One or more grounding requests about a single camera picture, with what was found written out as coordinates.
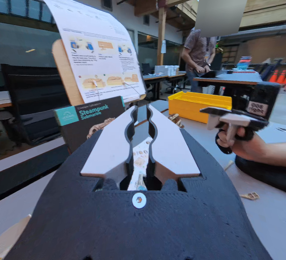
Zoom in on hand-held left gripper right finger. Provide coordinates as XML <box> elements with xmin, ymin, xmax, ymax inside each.
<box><xmin>147</xmin><ymin>104</ymin><xmax>201</xmax><ymax>184</ymax></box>

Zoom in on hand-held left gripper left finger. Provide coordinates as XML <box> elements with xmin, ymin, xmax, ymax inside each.
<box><xmin>80</xmin><ymin>105</ymin><xmax>138</xmax><ymax>186</ymax></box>

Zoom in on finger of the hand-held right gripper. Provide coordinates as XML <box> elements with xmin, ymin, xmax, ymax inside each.
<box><xmin>220</xmin><ymin>113</ymin><xmax>258</xmax><ymax>128</ymax></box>
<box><xmin>199</xmin><ymin>107</ymin><xmax>232</xmax><ymax>131</ymax></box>

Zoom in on person's right forearm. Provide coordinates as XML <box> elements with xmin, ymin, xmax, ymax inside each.
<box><xmin>266</xmin><ymin>140</ymin><xmax>286</xmax><ymax>167</ymax></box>

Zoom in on dark model kit box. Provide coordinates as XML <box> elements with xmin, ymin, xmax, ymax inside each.
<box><xmin>54</xmin><ymin>96</ymin><xmax>126</xmax><ymax>153</ymax></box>

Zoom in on person's right hand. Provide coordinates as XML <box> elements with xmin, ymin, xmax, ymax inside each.
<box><xmin>216</xmin><ymin>128</ymin><xmax>272</xmax><ymax>165</ymax></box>

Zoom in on yellow plastic bin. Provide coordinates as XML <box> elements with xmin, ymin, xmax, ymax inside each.
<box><xmin>168</xmin><ymin>91</ymin><xmax>232</xmax><ymax>124</ymax></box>

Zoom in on dark grey work table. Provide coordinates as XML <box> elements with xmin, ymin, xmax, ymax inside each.
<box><xmin>193</xmin><ymin>72</ymin><xmax>264</xmax><ymax>99</ymax></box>

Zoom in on illustrated instruction booklet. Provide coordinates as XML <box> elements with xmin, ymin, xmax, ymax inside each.
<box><xmin>128</xmin><ymin>137</ymin><xmax>153</xmax><ymax>191</ymax></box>

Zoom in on red and blue stack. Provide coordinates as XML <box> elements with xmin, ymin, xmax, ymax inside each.
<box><xmin>236</xmin><ymin>56</ymin><xmax>252</xmax><ymax>70</ymax></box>

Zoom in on black flat tray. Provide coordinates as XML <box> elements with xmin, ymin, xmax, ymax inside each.
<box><xmin>193</xmin><ymin>70</ymin><xmax>226</xmax><ymax>78</ymax></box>

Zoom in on stack of white boxes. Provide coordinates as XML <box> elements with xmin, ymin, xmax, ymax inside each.
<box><xmin>154</xmin><ymin>65</ymin><xmax>179</xmax><ymax>76</ymax></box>

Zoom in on scattered wooden scraps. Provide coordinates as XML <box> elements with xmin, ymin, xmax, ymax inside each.
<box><xmin>224</xmin><ymin>160</ymin><xmax>260</xmax><ymax>201</ymax></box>

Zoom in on wooden poster board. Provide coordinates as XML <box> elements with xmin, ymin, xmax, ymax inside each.
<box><xmin>52</xmin><ymin>39</ymin><xmax>147</xmax><ymax>106</ymax></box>

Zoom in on black office chair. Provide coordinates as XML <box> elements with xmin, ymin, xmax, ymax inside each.
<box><xmin>0</xmin><ymin>63</ymin><xmax>70</xmax><ymax>147</ymax></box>

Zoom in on printed instruction poster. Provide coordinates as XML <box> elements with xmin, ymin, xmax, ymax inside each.
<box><xmin>33</xmin><ymin>0</ymin><xmax>146</xmax><ymax>101</ymax></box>

